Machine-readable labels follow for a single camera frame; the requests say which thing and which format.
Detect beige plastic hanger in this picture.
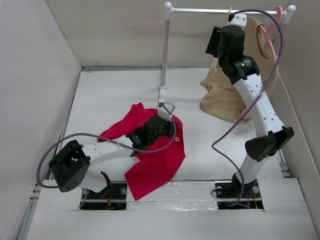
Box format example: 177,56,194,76
211,6,233,77

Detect red t shirt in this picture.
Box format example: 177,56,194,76
100,102,186,201

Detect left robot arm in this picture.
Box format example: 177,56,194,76
48,21,176,193

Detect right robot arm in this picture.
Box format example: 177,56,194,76
217,25,294,197

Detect pink plastic hanger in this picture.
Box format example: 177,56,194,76
256,5,284,57

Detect beige t shirt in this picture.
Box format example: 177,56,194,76
200,16,278,123

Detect white clothes rack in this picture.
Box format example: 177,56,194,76
157,1,297,103

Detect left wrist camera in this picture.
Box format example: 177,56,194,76
157,102,176,122

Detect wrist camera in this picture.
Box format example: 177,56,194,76
157,102,176,122
228,13,247,29

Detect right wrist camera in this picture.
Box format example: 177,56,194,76
228,13,247,29

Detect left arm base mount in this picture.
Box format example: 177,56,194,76
79,171,128,211

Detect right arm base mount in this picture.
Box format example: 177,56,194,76
211,175,264,210

